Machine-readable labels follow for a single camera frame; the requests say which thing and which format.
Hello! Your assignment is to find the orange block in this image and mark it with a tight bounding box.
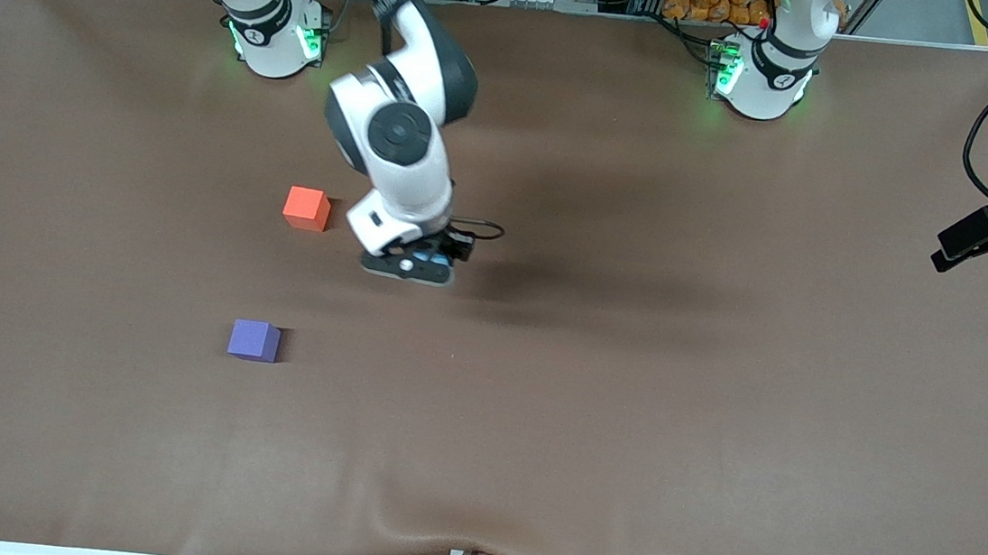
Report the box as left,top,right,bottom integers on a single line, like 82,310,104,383
282,185,334,235

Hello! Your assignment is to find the purple block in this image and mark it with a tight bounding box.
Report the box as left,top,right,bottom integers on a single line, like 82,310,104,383
226,318,283,365

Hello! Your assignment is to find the brown table mat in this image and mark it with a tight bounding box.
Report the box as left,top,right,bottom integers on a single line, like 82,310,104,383
0,0,988,555

